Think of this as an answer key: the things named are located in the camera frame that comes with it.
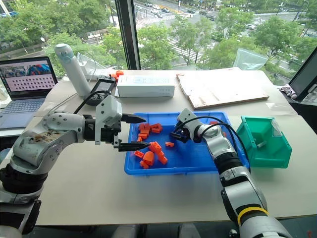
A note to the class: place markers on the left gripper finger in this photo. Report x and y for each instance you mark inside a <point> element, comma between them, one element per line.
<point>132,118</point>
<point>133,145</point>

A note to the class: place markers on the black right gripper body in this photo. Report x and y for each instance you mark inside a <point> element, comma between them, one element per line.
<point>186,134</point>

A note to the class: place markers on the brown cardboard sheet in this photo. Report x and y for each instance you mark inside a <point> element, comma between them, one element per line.
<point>220,90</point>

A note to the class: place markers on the clear plastic bag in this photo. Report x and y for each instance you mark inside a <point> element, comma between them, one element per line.
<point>250,59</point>

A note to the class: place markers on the white cardboard box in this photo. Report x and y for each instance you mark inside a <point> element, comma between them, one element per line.
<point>146,86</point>

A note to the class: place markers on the small white battery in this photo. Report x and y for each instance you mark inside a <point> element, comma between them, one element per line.
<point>262,144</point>

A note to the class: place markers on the small orange round object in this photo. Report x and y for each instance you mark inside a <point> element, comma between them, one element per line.
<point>120,73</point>

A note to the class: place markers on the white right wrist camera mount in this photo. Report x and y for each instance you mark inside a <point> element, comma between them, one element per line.
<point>187,117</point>

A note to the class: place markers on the orange dome-shaped piece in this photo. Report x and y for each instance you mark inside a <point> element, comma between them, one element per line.
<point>149,158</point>

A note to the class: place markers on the black monitor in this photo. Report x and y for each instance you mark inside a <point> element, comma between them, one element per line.
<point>305,74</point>

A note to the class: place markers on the green plastic bin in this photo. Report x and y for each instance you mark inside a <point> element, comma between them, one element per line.
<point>268,153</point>

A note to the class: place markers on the dark window frame post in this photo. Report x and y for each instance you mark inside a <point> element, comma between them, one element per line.
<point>128,34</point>

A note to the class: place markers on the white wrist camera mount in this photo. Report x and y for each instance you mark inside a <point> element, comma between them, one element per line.
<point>109,109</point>
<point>187,117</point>

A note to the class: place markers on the open laptop computer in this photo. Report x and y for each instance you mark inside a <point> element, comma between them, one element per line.
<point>27,84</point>

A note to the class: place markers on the blue plastic bin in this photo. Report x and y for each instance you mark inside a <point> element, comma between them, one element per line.
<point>188,158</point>

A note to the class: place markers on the orange plastic block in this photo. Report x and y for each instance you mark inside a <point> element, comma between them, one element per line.
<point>144,128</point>
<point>144,164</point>
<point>155,146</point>
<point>162,158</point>
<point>156,127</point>
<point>138,154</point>
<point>169,144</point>
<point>139,139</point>
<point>213,122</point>
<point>143,136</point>

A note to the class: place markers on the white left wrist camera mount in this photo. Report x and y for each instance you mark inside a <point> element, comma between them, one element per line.
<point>109,109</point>

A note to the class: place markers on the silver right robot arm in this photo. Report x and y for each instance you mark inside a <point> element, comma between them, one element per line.
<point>237,183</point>

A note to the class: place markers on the white cylindrical handheld device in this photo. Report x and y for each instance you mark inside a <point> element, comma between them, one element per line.
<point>74,72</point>

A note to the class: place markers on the black handheld controller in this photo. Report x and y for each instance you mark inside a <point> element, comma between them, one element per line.
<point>102,86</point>

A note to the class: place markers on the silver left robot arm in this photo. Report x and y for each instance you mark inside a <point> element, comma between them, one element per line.
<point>44,146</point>

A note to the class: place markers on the pink crumpled cloth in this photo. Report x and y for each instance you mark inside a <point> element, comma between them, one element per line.
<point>288,91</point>

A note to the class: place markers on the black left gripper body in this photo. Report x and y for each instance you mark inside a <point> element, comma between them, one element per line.
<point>109,135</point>

